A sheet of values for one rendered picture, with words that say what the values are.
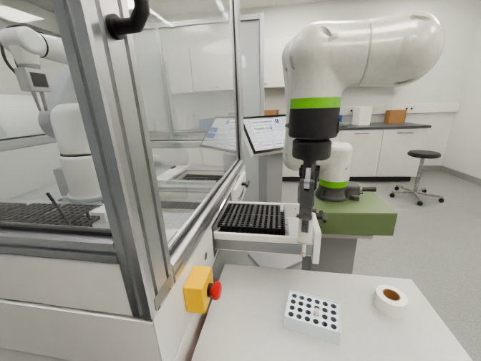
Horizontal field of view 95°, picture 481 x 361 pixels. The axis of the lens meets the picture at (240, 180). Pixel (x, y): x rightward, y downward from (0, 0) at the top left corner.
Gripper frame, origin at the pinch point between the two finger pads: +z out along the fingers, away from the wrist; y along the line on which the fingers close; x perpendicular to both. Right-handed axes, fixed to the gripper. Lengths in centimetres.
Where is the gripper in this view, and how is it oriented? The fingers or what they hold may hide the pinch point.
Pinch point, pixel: (305, 228)
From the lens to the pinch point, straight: 53.7
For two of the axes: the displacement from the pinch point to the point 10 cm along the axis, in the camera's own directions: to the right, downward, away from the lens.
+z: 0.3, 9.5, 3.1
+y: 3.6, -3.0, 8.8
